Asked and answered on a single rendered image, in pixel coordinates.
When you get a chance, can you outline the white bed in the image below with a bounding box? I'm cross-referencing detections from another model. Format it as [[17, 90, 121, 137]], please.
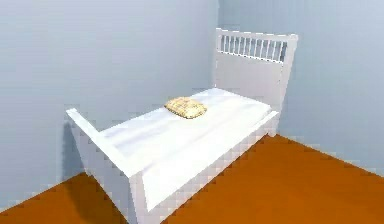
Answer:
[[65, 27, 299, 224]]

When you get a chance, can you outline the yellow patterned pillow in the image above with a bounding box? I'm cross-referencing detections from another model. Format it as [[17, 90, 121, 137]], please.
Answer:
[[163, 96, 208, 120]]

